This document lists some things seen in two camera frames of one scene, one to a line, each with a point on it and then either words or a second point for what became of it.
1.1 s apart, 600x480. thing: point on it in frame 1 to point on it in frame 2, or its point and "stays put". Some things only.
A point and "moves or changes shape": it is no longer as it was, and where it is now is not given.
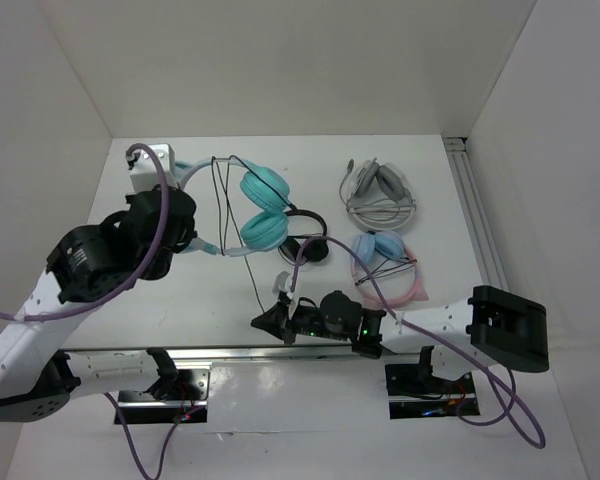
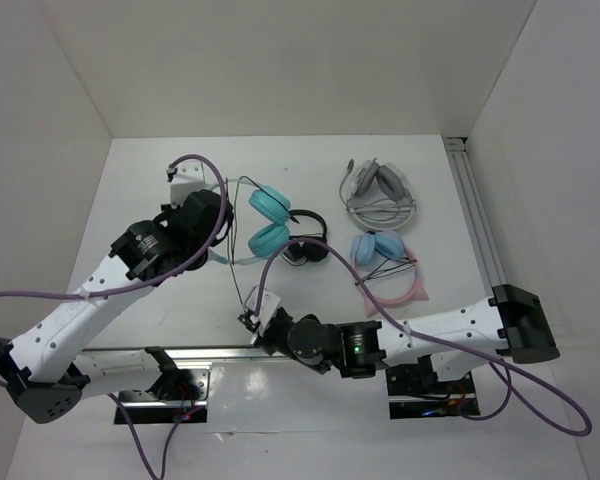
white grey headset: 376,196 stays put
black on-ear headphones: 297,248 stays put
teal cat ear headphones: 265,193 moves or changes shape
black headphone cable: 228,203 to 234,223
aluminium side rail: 456,150 stays put
